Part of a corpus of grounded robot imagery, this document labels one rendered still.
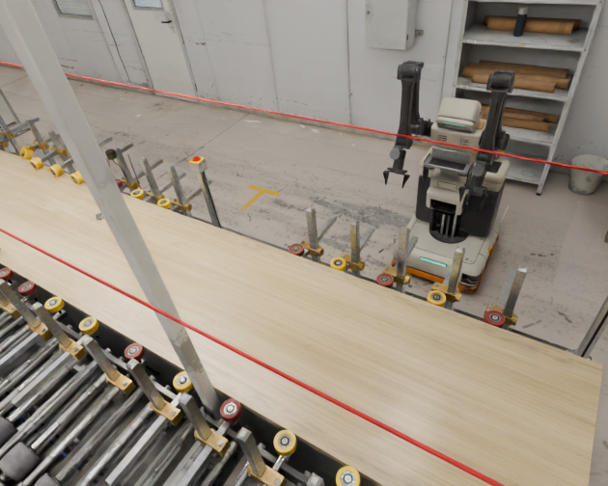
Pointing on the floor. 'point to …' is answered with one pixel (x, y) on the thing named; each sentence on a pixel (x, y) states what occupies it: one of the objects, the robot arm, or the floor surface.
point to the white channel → (97, 177)
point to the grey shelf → (553, 102)
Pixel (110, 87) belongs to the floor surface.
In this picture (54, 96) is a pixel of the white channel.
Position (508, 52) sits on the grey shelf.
